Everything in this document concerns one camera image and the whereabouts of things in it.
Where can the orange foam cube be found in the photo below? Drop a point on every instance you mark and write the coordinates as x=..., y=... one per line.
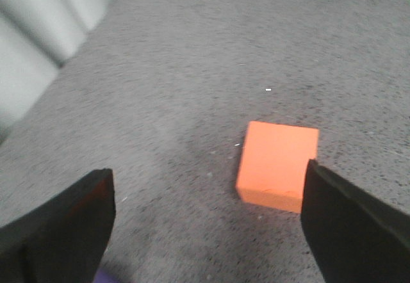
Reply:
x=273, y=164

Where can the pale green curtain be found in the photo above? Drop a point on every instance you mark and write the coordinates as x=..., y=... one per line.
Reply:
x=37, y=38

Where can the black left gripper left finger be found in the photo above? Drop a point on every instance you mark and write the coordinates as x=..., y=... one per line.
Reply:
x=64, y=239

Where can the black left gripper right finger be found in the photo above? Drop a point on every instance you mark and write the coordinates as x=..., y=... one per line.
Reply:
x=353, y=236

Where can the purple foam cube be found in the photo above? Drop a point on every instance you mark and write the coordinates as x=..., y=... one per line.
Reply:
x=103, y=276

